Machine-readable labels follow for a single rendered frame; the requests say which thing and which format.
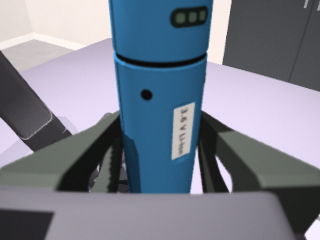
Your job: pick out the blue electric screwdriver barrel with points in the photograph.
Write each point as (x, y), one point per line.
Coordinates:
(160, 57)

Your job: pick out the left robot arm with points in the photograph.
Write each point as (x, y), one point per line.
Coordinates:
(30, 118)

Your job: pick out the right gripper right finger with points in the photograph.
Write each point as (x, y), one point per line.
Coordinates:
(254, 166)

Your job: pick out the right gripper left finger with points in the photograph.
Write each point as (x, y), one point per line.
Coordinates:
(68, 164)

